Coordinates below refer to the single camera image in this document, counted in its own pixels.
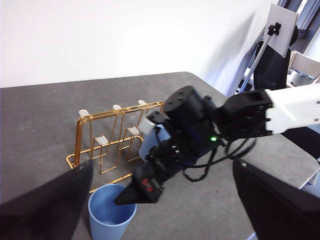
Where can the grey metal stand pole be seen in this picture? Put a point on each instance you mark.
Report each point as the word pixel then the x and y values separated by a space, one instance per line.
pixel 258 53

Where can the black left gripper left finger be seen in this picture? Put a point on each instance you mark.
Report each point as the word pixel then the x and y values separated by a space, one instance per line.
pixel 42 215

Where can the black clamp knob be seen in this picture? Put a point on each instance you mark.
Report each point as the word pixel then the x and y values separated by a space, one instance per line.
pixel 274 28

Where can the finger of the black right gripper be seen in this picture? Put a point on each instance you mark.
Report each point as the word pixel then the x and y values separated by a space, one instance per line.
pixel 141 192

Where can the black chair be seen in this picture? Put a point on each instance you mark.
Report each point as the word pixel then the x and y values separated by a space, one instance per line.
pixel 271 72

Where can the white flat panel board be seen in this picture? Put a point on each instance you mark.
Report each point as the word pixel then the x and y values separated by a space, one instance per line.
pixel 282 30

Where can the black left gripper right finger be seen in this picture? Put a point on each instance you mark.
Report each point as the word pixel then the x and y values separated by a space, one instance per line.
pixel 282 212

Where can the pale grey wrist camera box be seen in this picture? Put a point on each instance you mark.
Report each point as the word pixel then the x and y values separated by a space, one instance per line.
pixel 147 126

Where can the blue ribbed plastic cup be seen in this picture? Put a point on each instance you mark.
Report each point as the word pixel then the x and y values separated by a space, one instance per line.
pixel 146 150
pixel 105 225

